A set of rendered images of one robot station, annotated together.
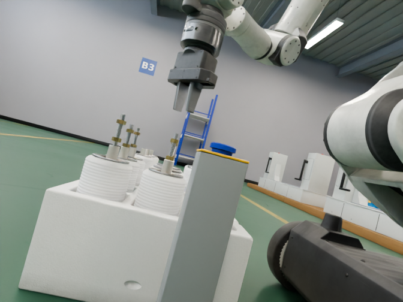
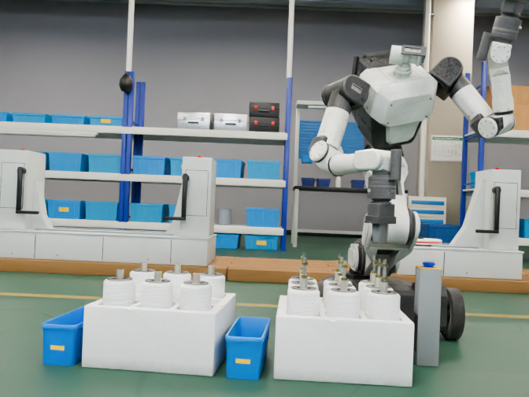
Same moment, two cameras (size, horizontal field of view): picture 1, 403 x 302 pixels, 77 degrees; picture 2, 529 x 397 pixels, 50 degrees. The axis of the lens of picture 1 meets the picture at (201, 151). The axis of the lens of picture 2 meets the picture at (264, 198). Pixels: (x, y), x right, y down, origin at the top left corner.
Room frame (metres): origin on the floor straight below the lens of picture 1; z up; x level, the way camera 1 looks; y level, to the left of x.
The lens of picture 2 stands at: (0.64, 1.91, 0.49)
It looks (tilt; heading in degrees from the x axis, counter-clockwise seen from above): 1 degrees up; 279
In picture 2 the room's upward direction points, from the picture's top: 2 degrees clockwise
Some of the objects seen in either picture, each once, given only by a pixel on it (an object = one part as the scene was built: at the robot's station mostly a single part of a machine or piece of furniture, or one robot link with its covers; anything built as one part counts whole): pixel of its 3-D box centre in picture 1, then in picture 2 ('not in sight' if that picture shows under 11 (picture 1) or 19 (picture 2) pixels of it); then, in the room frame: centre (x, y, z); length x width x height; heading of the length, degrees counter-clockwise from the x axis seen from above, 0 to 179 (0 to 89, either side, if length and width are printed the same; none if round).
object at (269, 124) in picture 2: not in sight; (264, 127); (1.69, -4.63, 1.41); 0.42 x 0.34 x 0.17; 100
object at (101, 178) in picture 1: (99, 201); (382, 323); (0.54, 0.18, 0.16); 0.10 x 0.10 x 0.18
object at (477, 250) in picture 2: not in sight; (449, 219); (-0.03, -2.26, 0.45); 0.82 x 0.57 x 0.74; 8
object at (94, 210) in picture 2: not in sight; (107, 210); (3.47, -4.43, 0.36); 0.50 x 0.38 x 0.21; 97
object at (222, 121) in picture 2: not in sight; (231, 124); (2.07, -4.58, 1.42); 0.42 x 0.37 x 0.20; 101
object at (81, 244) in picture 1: (151, 230); (338, 335); (0.67, 0.07, 0.09); 0.39 x 0.39 x 0.18; 6
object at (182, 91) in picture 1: (179, 97); (375, 232); (0.56, 0.08, 0.42); 0.03 x 0.02 x 0.06; 140
